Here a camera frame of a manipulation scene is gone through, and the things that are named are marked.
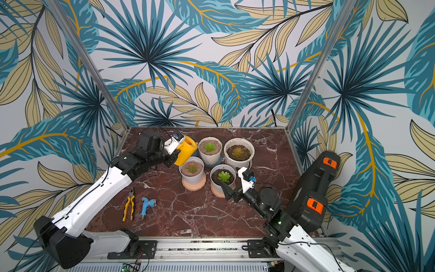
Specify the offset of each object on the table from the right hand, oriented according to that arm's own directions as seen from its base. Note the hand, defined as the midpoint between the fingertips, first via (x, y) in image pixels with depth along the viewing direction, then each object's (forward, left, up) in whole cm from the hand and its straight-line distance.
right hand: (229, 174), depth 68 cm
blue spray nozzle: (-2, +38, -23) cm, 44 cm away
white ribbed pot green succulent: (+24, +8, -15) cm, 30 cm away
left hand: (+12, +23, +1) cm, 26 cm away
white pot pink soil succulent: (+12, +18, -16) cm, 27 cm away
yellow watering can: (+13, +18, +2) cm, 22 cm away
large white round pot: (+21, -7, -14) cm, 27 cm away
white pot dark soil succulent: (+9, +1, -15) cm, 17 cm away
